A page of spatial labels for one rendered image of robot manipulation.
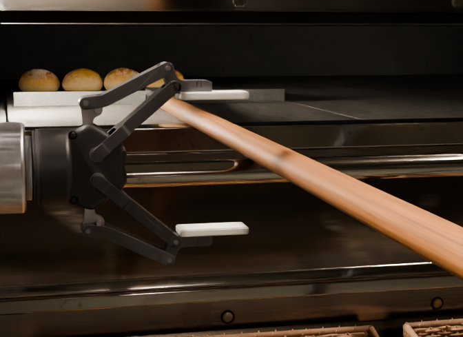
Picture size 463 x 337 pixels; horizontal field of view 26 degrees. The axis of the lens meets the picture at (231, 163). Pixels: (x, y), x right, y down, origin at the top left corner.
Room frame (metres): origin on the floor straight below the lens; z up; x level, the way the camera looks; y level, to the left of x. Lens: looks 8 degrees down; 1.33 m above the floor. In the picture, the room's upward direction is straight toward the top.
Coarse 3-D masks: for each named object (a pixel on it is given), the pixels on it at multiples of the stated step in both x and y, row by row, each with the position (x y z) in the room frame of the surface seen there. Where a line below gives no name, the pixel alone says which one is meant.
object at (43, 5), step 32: (0, 0) 1.47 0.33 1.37; (32, 0) 1.47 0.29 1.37; (64, 0) 1.48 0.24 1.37; (96, 0) 1.49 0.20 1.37; (128, 0) 1.50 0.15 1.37; (160, 0) 1.51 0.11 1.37; (192, 0) 1.52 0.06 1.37; (224, 0) 1.53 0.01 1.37; (256, 0) 1.54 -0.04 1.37; (288, 0) 1.55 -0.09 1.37; (320, 0) 1.56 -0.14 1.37; (352, 0) 1.57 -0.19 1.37; (384, 0) 1.58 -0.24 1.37; (416, 0) 1.59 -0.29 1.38; (448, 0) 1.60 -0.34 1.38
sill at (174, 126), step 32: (32, 128) 1.52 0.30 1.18; (160, 128) 1.54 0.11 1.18; (192, 128) 1.55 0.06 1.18; (256, 128) 1.58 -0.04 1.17; (288, 128) 1.59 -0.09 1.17; (320, 128) 1.60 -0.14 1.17; (352, 128) 1.61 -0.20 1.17; (384, 128) 1.62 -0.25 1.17; (416, 128) 1.64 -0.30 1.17; (448, 128) 1.65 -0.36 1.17
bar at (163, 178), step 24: (144, 168) 1.16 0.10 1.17; (168, 168) 1.17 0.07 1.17; (192, 168) 1.17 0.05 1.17; (216, 168) 1.18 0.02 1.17; (240, 168) 1.19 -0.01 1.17; (264, 168) 1.19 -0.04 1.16; (336, 168) 1.21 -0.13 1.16; (360, 168) 1.22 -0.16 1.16; (384, 168) 1.23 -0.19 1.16; (408, 168) 1.23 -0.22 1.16; (432, 168) 1.24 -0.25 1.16; (456, 168) 1.25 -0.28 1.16
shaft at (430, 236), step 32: (224, 128) 1.29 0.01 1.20; (256, 160) 1.11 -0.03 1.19; (288, 160) 0.99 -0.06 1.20; (320, 192) 0.87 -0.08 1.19; (352, 192) 0.80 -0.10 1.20; (384, 192) 0.77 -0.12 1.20; (384, 224) 0.72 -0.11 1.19; (416, 224) 0.67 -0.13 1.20; (448, 224) 0.65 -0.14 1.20; (448, 256) 0.61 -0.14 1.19
